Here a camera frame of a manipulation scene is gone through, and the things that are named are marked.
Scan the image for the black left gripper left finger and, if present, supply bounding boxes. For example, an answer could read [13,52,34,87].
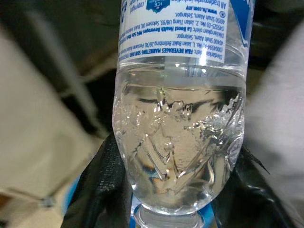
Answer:
[63,132,133,228]

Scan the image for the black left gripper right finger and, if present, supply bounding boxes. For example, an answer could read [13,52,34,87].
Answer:
[210,145,295,228]

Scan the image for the clear plastic water bottle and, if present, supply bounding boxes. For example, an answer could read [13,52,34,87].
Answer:
[111,0,257,228]

